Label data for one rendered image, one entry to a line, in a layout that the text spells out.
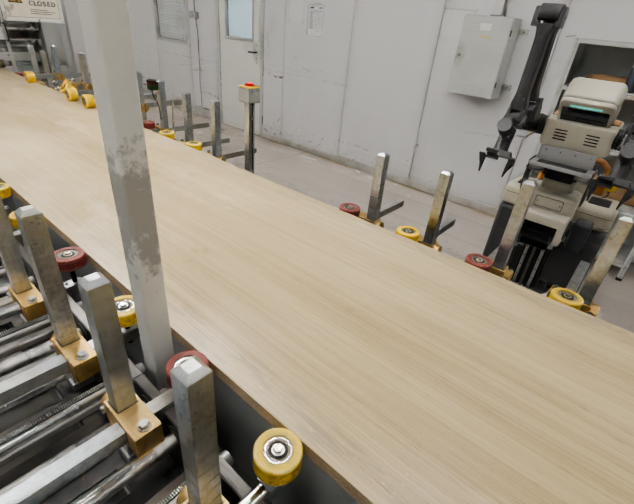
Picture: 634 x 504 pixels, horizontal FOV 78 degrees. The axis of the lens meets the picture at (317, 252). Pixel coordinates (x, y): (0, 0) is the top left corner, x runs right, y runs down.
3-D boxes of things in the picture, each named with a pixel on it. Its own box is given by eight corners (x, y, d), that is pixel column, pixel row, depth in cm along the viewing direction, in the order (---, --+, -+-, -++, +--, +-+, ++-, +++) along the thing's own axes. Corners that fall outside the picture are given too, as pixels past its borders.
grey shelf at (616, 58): (516, 223, 375) (586, 39, 297) (627, 261, 327) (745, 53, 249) (501, 238, 345) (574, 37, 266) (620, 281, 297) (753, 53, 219)
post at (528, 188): (479, 305, 141) (526, 177, 117) (489, 309, 139) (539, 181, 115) (475, 309, 139) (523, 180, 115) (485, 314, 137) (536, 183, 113)
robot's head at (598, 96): (568, 98, 180) (574, 73, 167) (622, 107, 168) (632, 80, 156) (554, 123, 177) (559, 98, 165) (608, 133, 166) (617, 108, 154)
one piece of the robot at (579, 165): (524, 184, 196) (540, 140, 185) (586, 201, 182) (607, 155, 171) (514, 191, 185) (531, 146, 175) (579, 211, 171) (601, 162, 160)
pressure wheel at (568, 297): (572, 337, 110) (590, 305, 104) (542, 333, 111) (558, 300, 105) (561, 319, 117) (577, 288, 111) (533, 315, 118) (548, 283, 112)
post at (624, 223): (551, 345, 129) (621, 212, 105) (563, 351, 127) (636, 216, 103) (549, 351, 127) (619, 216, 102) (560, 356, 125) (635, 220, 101)
